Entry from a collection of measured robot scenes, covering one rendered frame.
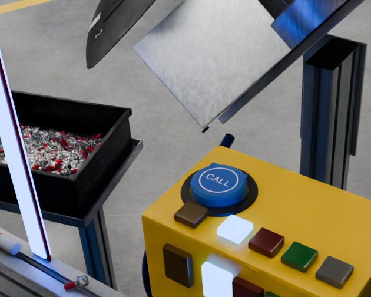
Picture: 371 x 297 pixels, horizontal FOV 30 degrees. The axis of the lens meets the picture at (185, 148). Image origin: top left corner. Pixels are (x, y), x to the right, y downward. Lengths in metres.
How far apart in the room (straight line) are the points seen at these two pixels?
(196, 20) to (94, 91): 1.93
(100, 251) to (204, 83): 0.33
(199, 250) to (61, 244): 1.61
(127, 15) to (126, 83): 1.80
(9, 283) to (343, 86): 0.53
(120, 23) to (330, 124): 0.33
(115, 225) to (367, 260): 1.67
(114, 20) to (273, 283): 0.62
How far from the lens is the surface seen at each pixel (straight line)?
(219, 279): 0.46
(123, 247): 2.02
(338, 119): 1.04
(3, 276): 0.80
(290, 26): 0.80
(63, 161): 0.94
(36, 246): 0.76
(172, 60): 0.82
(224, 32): 0.83
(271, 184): 0.50
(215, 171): 0.50
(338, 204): 0.49
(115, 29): 0.97
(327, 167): 1.06
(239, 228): 0.46
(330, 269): 0.43
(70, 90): 2.77
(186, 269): 0.47
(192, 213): 0.47
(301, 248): 0.44
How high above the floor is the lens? 1.39
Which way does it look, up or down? 36 degrees down
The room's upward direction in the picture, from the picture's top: 5 degrees counter-clockwise
